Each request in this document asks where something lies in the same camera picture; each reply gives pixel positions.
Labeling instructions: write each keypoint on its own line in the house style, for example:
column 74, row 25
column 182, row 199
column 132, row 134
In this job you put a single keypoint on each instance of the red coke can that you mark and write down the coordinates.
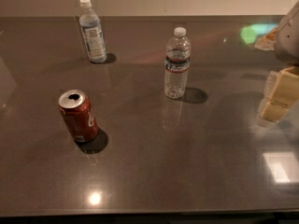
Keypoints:
column 76, row 110

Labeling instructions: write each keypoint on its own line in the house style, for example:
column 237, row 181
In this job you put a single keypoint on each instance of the clear plastic water bottle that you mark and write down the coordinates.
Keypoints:
column 177, row 64

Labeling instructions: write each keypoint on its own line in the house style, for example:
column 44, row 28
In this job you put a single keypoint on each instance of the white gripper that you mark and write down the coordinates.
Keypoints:
column 289, row 37

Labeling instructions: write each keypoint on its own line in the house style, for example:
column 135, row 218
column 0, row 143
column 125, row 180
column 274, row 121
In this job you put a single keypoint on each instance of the blue labelled water bottle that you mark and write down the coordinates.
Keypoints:
column 92, row 33

